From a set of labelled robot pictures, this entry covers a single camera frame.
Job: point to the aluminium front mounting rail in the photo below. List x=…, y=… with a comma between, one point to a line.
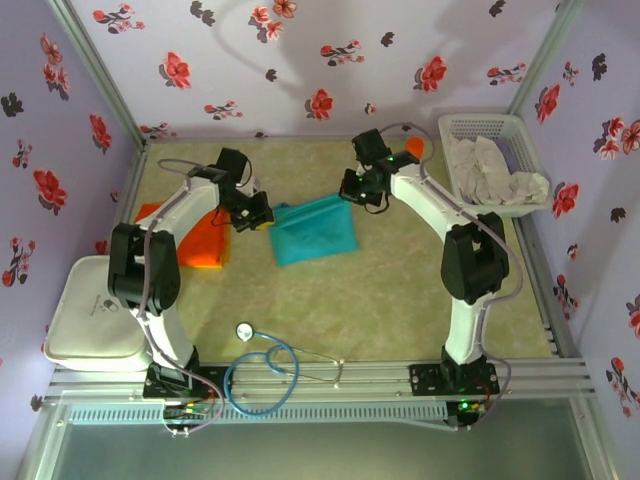
x=375, y=385

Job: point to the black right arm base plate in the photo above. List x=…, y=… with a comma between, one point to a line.
x=425, y=380

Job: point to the blue stethoscope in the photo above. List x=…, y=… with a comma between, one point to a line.
x=260, y=380

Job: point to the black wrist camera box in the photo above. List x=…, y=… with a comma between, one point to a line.
x=232, y=164
x=372, y=145

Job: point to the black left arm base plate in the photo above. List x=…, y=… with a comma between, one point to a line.
x=210, y=380

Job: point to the orange pill bottle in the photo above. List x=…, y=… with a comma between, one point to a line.
x=416, y=146

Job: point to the white crumpled cloth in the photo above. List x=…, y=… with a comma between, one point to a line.
x=530, y=187
x=477, y=167

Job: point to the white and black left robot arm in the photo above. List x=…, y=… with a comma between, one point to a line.
x=145, y=270

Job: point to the teal t-shirt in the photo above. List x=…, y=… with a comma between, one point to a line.
x=315, y=230

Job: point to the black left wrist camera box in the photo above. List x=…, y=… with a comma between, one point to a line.
x=232, y=164

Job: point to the orange folded t-shirt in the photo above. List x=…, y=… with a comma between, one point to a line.
x=202, y=245

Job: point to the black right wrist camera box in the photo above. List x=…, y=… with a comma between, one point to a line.
x=372, y=145

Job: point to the aluminium frame corner post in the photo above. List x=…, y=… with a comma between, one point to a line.
x=547, y=55
x=95, y=70

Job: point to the white plastic basket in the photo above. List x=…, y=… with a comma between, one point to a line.
x=525, y=145

